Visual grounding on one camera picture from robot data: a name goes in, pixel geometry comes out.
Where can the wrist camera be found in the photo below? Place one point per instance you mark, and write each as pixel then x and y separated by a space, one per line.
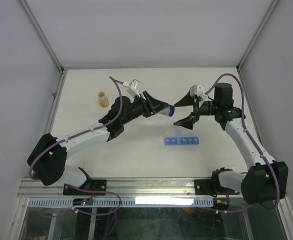
pixel 196 91
pixel 132 87

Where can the white slotted cable duct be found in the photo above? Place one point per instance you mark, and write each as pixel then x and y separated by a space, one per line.
pixel 126 202

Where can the blue weekly pill organizer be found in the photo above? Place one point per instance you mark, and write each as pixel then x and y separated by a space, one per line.
pixel 181 140

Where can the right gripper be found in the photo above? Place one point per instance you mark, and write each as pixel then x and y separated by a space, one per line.
pixel 187 101

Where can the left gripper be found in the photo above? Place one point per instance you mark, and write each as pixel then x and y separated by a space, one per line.
pixel 151 105

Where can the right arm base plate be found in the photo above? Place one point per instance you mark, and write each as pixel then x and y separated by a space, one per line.
pixel 211 186

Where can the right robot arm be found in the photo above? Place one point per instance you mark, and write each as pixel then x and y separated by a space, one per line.
pixel 265 179

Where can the amber pill bottle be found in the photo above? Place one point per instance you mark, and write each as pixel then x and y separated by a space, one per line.
pixel 103 99

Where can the white cap pill bottle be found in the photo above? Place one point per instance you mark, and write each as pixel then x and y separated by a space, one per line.
pixel 168 111

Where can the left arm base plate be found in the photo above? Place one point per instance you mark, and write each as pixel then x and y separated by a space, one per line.
pixel 96 187

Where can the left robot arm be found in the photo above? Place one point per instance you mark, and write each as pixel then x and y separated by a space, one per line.
pixel 47 161

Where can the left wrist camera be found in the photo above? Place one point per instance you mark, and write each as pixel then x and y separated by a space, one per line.
pixel 132 87

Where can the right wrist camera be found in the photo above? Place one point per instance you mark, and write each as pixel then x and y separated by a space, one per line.
pixel 196 91

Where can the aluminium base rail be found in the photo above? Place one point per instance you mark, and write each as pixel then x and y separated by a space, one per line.
pixel 184 187

